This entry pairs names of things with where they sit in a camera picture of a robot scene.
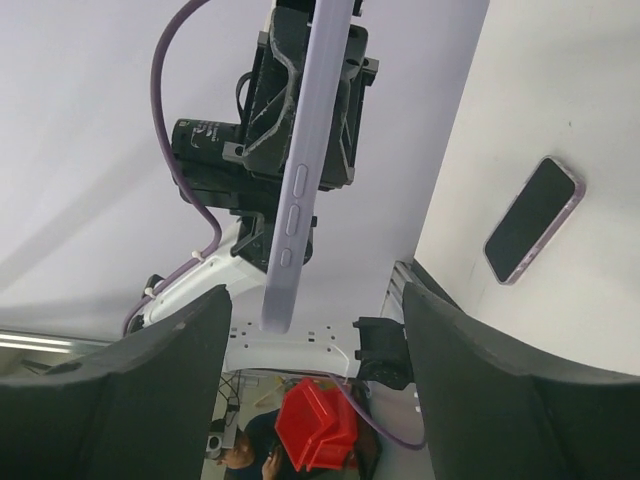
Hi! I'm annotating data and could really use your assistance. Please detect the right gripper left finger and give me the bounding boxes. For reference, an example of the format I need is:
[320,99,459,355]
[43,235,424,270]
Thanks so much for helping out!
[1,285,232,479]

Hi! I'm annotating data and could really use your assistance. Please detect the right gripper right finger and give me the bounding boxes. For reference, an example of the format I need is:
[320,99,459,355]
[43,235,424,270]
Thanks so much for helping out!
[403,284,639,479]

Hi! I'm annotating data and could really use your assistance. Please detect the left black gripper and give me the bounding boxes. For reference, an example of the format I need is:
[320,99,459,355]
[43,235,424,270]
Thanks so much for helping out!
[241,1,379,190]

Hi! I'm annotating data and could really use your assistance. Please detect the lilac silicone phone case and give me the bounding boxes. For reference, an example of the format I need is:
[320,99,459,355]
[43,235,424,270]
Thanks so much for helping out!
[260,0,354,334]

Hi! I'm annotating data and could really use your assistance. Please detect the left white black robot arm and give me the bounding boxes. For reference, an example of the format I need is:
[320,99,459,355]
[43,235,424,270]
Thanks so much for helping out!
[122,1,378,335]

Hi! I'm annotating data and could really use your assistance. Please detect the phone in clear purple case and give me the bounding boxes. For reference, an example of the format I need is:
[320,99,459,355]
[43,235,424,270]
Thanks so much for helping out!
[483,156,586,285]

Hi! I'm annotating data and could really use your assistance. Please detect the person with dark shirt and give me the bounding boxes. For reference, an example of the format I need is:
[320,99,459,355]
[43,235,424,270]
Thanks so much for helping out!
[214,409,382,479]

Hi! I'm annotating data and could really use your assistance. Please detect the red plastic bin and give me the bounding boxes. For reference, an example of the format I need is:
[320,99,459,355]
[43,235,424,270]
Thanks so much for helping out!
[275,378,358,472]

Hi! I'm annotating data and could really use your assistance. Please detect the aluminium extrusion rail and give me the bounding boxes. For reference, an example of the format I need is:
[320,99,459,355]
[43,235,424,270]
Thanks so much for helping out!
[381,261,415,324]

